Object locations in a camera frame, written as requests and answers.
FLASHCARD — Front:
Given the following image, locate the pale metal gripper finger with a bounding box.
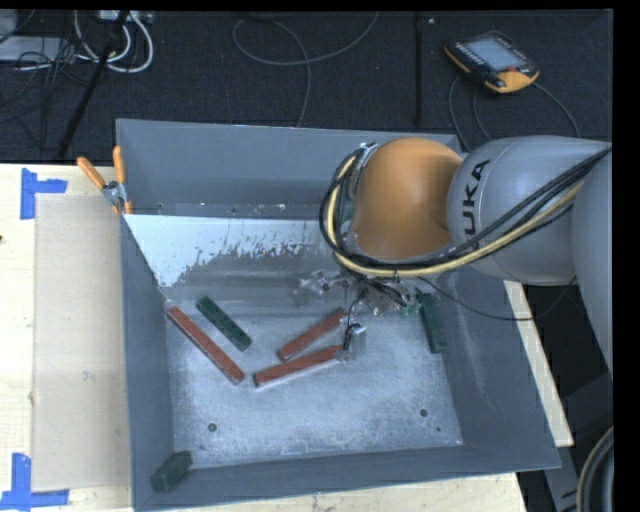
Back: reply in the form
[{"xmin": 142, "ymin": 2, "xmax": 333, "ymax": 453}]
[
  {"xmin": 293, "ymin": 285, "xmax": 343, "ymax": 308},
  {"xmin": 299, "ymin": 270, "xmax": 341, "ymax": 292}
]

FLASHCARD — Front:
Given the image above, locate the pale flat board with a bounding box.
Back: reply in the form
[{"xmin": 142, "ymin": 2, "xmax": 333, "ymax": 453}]
[{"xmin": 30, "ymin": 193, "xmax": 133, "ymax": 493}]

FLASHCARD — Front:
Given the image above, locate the grey metal bin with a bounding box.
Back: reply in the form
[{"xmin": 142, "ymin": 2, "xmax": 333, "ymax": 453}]
[{"xmin": 114, "ymin": 118, "xmax": 563, "ymax": 512}]

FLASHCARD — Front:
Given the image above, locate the red-brown flat block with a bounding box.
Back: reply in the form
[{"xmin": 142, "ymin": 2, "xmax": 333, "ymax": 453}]
[
  {"xmin": 276, "ymin": 308, "xmax": 348, "ymax": 364},
  {"xmin": 252, "ymin": 343, "xmax": 347, "ymax": 389},
  {"xmin": 165, "ymin": 305, "xmax": 247, "ymax": 387}
]

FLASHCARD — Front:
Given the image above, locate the dark green flat block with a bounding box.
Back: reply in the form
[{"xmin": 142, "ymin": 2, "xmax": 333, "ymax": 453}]
[
  {"xmin": 149, "ymin": 449, "xmax": 195, "ymax": 494},
  {"xmin": 418, "ymin": 292, "xmax": 449, "ymax": 355},
  {"xmin": 195, "ymin": 295, "xmax": 253, "ymax": 353}
]

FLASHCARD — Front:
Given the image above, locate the black cylinder on white bracket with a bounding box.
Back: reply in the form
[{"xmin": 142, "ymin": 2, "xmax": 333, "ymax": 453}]
[{"xmin": 333, "ymin": 298, "xmax": 368, "ymax": 363}]

